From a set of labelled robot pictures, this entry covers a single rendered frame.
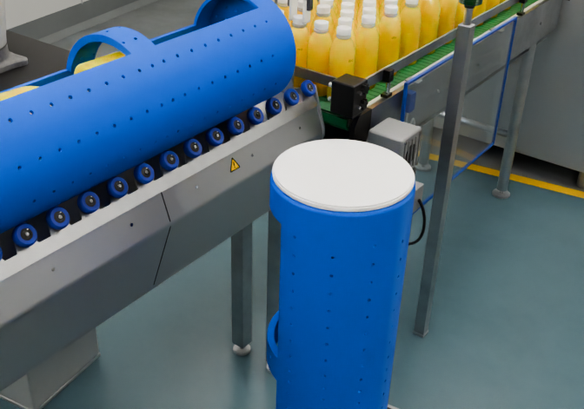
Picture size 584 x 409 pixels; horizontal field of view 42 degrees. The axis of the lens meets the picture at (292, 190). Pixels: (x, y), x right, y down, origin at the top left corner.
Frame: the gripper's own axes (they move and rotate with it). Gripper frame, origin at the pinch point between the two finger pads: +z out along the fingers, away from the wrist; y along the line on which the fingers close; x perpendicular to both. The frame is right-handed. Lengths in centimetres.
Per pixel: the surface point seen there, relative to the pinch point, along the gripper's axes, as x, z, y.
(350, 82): -9.4, 12.4, 23.3
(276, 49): -30.7, -0.4, 15.3
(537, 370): 33, 113, 77
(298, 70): -4.4, 15.7, 3.3
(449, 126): 24, 33, 38
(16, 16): 114, 92, -296
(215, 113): -52, 8, 15
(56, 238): -96, 20, 13
